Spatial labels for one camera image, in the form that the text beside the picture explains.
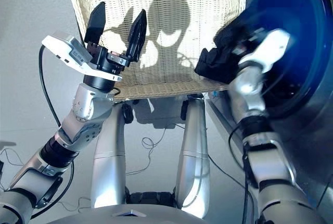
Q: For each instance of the black garment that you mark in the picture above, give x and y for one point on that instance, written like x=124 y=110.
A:
x=218 y=60

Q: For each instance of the grey washing machine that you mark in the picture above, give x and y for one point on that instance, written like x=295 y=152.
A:
x=299 y=65

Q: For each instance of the pale woven basket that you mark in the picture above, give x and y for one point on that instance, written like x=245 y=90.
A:
x=195 y=86

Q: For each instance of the white basket tag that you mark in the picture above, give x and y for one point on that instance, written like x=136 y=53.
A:
x=151 y=105

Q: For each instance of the silver robot leg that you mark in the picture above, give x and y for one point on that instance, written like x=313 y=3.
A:
x=193 y=161
x=108 y=169

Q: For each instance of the black robot waist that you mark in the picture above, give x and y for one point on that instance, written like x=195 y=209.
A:
x=151 y=198

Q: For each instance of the silver robot torso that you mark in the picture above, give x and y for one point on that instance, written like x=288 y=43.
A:
x=130 y=216

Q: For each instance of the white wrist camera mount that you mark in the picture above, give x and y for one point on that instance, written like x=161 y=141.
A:
x=65 y=49
x=273 y=47

